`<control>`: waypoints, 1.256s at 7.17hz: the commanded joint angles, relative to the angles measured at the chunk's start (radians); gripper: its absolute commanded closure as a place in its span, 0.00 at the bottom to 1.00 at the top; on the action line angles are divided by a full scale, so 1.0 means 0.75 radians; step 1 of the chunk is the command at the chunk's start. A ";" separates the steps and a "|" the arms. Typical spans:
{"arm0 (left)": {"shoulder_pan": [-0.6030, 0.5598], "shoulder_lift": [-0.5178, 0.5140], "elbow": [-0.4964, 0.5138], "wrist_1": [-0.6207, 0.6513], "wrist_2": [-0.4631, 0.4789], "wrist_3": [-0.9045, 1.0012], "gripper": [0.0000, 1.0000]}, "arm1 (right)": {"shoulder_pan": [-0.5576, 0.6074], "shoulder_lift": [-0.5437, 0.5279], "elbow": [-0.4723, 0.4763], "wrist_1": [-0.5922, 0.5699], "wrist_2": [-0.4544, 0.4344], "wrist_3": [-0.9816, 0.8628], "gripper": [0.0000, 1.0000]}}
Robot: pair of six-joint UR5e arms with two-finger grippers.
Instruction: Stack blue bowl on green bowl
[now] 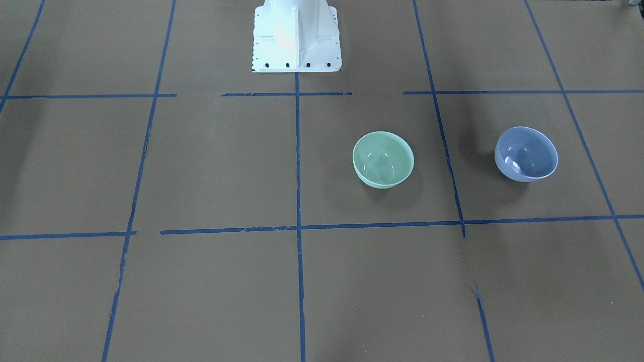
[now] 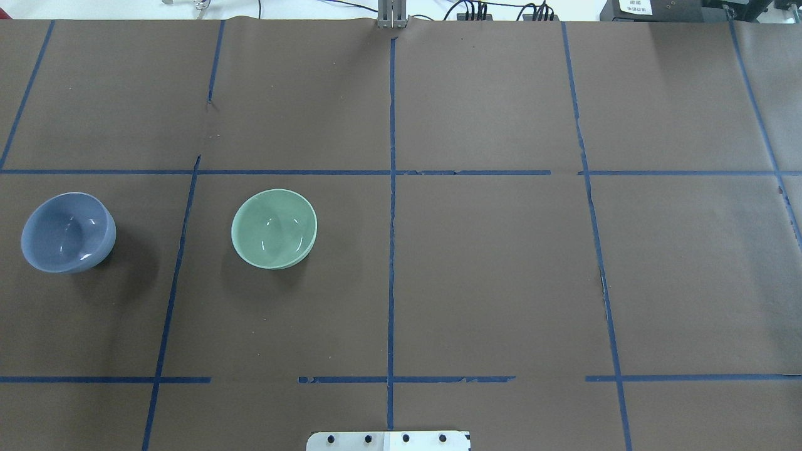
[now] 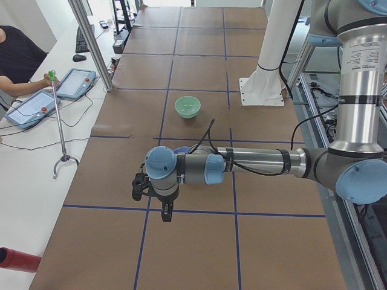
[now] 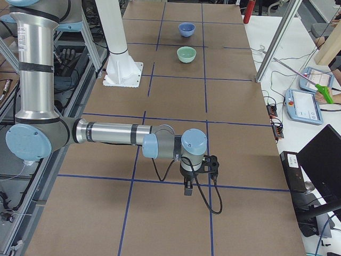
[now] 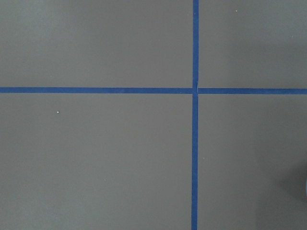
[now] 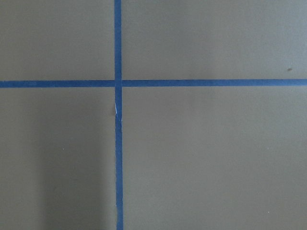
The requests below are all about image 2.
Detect grey aluminium post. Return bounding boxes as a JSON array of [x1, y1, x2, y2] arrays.
[[377, 0, 409, 29]]

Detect brown paper table cover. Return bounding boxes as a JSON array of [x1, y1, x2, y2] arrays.
[[2, 17, 800, 450]]

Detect blue ceramic bowl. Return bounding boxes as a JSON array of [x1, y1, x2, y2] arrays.
[[21, 192, 117, 274]]

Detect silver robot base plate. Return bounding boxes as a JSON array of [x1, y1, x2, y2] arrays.
[[306, 430, 472, 450]]

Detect black device with label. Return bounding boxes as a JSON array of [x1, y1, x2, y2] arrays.
[[599, 1, 728, 23]]

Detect green ceramic bowl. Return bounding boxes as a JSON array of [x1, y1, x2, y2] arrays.
[[230, 189, 318, 269]]

